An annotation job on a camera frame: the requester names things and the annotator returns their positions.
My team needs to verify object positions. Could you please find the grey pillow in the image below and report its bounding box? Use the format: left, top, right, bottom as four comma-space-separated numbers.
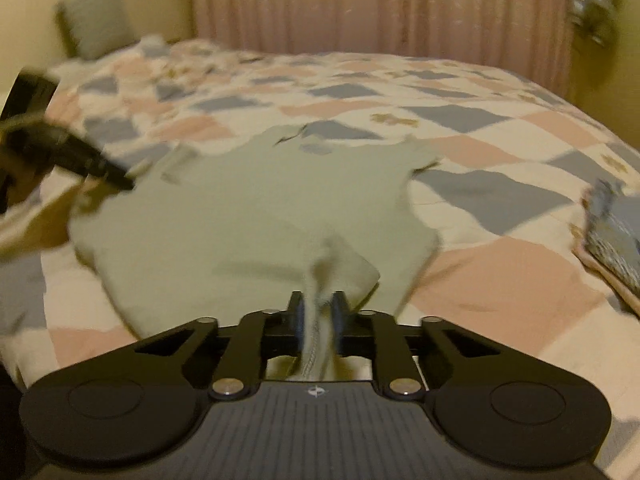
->
56, 0, 137, 60

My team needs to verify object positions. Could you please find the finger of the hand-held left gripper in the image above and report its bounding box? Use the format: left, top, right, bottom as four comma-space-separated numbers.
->
42, 127, 136, 192

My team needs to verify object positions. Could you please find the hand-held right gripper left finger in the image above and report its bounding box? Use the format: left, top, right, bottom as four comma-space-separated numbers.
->
135, 291, 307, 401

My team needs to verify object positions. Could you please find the blue animal print garment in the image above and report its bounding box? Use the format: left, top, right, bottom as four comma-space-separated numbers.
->
572, 177, 640, 318

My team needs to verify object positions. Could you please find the pink curtain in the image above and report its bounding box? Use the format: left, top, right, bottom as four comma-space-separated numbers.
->
192, 0, 576, 96

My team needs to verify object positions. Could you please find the silver wrapped bundle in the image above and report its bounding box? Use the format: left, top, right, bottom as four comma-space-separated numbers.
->
567, 0, 623, 46

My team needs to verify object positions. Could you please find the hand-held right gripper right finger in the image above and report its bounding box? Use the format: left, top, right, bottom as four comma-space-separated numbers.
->
330, 291, 506, 401

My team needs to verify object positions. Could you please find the pale green garment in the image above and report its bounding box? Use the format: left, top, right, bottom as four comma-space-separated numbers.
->
67, 125, 441, 381

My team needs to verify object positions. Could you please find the checkered bear print quilt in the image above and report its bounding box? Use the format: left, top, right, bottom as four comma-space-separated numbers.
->
0, 35, 640, 476

